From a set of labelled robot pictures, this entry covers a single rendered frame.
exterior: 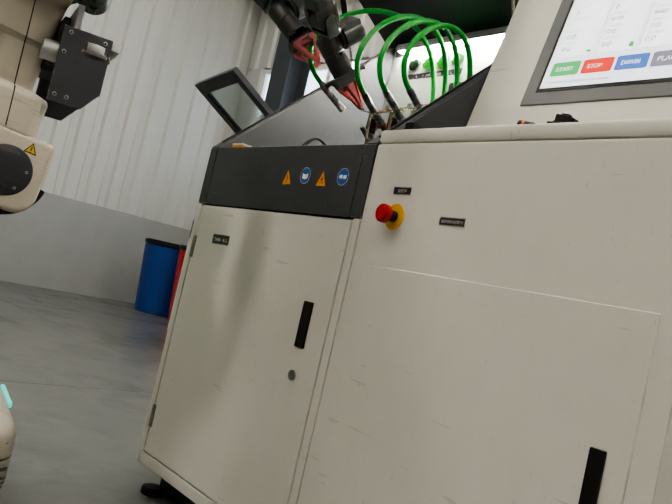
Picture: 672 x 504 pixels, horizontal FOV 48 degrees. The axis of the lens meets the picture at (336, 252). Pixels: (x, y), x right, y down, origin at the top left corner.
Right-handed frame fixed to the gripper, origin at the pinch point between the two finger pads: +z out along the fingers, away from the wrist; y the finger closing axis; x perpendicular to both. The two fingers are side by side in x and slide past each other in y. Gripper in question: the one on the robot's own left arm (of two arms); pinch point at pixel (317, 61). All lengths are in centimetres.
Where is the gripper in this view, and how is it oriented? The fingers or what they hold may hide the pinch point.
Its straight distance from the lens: 207.2
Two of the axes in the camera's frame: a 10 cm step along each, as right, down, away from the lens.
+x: -8.2, 5.5, -1.9
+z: 5.8, 7.9, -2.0
